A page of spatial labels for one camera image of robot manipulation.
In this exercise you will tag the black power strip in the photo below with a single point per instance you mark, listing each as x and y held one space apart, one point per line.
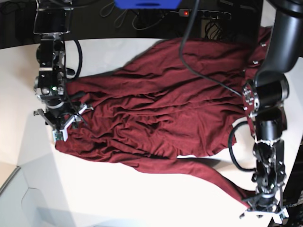
205 14

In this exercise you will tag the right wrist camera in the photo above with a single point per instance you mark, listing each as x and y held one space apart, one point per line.
60 135

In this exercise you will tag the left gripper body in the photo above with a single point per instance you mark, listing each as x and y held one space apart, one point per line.
267 205

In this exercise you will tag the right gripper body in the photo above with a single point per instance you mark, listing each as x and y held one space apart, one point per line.
65 115

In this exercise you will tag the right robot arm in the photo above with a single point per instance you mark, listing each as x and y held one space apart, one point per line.
52 22

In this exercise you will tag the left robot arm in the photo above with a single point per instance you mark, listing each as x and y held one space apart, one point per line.
264 99

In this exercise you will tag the maroon t-shirt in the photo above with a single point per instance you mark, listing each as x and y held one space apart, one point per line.
157 117

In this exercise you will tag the blue box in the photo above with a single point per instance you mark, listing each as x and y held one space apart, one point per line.
147 4

